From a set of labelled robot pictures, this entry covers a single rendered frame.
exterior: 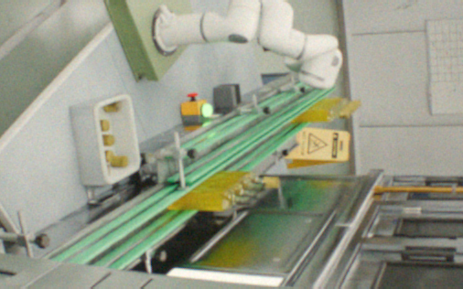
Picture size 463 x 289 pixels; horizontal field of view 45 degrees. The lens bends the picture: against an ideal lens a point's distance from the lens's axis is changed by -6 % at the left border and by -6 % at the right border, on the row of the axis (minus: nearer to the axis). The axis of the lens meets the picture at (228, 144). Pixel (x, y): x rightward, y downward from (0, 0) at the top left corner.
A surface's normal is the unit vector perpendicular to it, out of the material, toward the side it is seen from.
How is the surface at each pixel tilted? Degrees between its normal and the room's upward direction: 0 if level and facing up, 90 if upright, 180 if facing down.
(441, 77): 90
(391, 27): 90
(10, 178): 0
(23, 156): 0
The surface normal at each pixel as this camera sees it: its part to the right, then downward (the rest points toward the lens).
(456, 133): -0.40, 0.25
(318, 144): -0.15, -0.29
